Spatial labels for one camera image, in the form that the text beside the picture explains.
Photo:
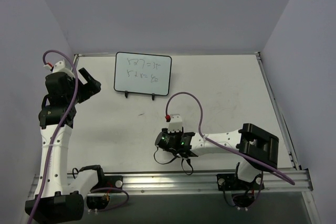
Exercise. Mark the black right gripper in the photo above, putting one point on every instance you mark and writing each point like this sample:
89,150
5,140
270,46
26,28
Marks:
161,140

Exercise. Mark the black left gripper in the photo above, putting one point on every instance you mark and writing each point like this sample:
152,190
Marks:
87,87

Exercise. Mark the small white whiteboard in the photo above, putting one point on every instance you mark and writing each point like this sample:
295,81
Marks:
142,73

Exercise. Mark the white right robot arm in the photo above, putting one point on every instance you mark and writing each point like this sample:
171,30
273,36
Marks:
257,147

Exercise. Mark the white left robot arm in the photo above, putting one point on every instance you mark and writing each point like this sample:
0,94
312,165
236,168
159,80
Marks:
55,200

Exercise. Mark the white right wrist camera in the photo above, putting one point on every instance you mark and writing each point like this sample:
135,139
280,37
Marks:
175,123

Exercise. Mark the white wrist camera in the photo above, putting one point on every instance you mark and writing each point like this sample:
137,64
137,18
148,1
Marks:
60,66
175,123

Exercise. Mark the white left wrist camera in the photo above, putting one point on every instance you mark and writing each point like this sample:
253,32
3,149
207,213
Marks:
60,66

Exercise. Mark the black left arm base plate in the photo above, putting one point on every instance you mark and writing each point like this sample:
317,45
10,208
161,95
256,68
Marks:
114,181

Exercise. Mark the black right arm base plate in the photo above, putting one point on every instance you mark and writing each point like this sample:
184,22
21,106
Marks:
230,182

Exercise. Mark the aluminium front rail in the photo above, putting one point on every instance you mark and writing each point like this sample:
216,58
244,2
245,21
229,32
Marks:
204,182

